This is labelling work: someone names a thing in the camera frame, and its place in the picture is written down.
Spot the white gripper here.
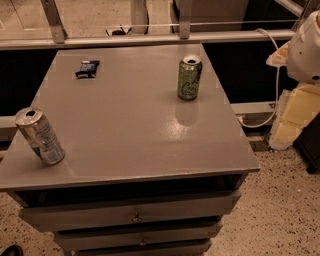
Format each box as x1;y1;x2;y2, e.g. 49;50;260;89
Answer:
266;10;320;150

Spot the silver blue redbull can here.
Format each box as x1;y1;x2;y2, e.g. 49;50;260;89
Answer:
15;107;65;165

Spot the green soda can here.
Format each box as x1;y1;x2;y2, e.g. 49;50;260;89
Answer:
177;54;202;101

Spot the grey drawer cabinet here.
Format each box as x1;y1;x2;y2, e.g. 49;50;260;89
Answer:
0;43;261;256

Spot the black white floor object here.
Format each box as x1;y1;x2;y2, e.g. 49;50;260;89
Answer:
105;26;132;36

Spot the middle grey drawer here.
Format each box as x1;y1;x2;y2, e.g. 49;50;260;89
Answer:
55;221;222;250

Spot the grey drawer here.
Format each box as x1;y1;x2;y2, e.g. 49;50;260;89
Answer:
55;221;222;250
19;190;241;232
71;239;213;256

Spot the bottom grey drawer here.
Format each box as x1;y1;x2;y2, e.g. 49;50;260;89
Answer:
71;239;213;256

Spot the dark blue snack packet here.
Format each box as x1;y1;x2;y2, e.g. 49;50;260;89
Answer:
75;60;100;79

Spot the top grey drawer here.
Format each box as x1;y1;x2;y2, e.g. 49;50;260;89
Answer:
19;190;241;232

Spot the black shoe tip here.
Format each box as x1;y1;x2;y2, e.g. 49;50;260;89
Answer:
0;245;23;256

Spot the white cable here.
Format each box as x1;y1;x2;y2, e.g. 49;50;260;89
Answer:
237;28;281;129

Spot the metal railing frame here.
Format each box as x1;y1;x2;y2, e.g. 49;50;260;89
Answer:
0;0;320;52

